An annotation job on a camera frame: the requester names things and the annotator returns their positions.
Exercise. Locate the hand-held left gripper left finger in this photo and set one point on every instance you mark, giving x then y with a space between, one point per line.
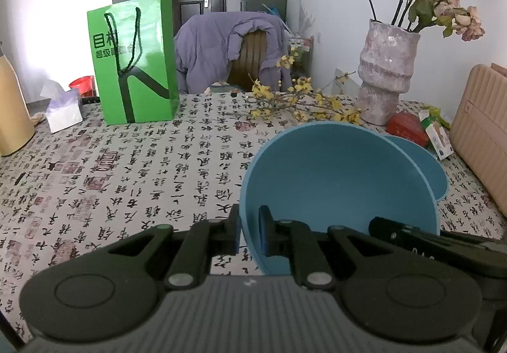
236 230

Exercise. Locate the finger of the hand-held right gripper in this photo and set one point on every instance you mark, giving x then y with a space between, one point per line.
404 236

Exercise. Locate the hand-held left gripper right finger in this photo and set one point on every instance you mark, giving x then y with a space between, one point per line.
263 230

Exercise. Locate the blue bowl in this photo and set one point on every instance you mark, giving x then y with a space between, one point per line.
424 166
336 178

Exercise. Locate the green and white packet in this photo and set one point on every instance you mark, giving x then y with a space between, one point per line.
437 135

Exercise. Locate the red box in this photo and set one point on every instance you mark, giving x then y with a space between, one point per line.
408 129

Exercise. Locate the calligraphy printed tablecloth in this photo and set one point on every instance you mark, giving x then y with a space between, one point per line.
119 178

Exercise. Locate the pink ribbed case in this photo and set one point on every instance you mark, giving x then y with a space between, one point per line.
479 131

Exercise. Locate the yellow flower branch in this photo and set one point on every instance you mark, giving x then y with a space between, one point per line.
301 103

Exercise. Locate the pale pink ceramic vase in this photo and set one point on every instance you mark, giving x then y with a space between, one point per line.
386 71

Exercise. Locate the wooden chair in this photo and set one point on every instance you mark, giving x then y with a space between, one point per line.
249 59

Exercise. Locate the purple jacket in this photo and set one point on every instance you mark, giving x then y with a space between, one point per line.
206 51

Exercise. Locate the green paper bag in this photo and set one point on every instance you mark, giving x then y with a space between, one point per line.
134 59

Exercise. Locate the dried grass bouquet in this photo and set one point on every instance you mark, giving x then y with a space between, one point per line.
303 28

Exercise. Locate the white tissue box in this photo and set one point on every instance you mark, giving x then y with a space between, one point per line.
63 113

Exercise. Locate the red bucket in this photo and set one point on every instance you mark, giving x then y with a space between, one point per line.
82 85

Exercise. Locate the yellow thermos jug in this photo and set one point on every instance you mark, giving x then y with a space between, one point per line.
12 111

